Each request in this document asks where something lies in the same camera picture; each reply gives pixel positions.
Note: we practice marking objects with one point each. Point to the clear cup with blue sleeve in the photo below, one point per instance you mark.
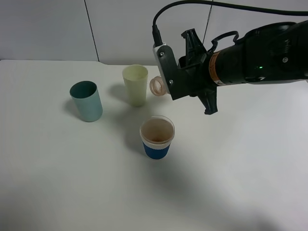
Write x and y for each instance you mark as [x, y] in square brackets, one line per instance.
[157, 134]

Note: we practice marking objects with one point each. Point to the cream plastic cup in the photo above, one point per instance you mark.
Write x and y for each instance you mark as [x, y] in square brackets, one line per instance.
[135, 78]

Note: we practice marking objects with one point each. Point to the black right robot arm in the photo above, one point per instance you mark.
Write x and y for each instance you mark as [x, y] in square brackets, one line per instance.
[275, 53]

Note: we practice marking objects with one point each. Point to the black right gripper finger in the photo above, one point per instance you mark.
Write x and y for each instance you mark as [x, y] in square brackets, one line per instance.
[194, 49]
[209, 99]

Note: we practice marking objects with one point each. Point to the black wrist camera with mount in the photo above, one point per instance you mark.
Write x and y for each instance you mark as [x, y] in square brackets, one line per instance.
[174, 78]

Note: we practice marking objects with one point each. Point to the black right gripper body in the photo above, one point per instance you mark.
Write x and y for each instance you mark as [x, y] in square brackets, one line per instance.
[194, 76]

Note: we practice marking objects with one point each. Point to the teal plastic cup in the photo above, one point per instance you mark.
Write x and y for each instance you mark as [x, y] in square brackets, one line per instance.
[86, 98]

